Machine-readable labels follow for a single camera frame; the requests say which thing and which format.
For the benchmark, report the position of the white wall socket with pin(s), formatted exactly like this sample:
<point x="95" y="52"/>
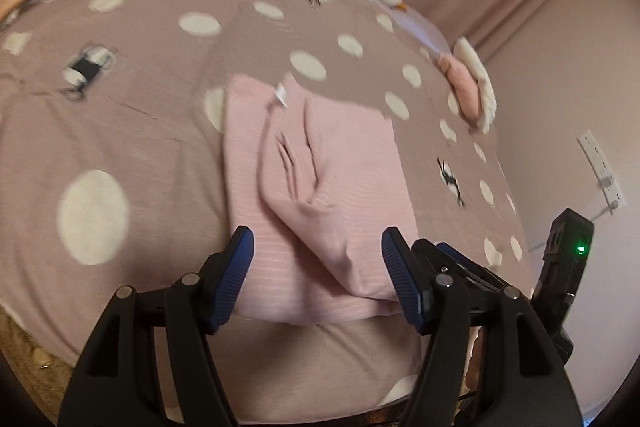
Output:
<point x="606" y="179"/>

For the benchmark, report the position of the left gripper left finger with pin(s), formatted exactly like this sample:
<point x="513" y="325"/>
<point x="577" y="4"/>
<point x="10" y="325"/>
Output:
<point x="116" y="381"/>

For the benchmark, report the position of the pink striped knit top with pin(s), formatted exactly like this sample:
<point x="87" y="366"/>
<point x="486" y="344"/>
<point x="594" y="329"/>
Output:
<point x="317" y="181"/>

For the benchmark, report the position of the folded white garment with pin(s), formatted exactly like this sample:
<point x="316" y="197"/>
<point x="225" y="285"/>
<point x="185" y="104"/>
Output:
<point x="466" y="54"/>

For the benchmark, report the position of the folded pink garment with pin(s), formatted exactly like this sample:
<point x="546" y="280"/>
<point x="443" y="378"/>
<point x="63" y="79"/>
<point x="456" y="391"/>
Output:
<point x="463" y="83"/>

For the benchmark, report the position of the mauve polka dot blanket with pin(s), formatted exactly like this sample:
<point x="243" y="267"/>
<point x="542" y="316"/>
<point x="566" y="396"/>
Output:
<point x="111" y="149"/>

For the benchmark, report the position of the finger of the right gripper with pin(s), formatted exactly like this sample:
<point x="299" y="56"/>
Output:
<point x="430" y="256"/>
<point x="463" y="262"/>

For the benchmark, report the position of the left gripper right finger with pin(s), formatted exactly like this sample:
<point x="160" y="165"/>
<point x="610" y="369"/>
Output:
<point x="489" y="360"/>

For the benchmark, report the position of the right hand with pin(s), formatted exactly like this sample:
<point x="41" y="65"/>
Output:
<point x="471" y="376"/>

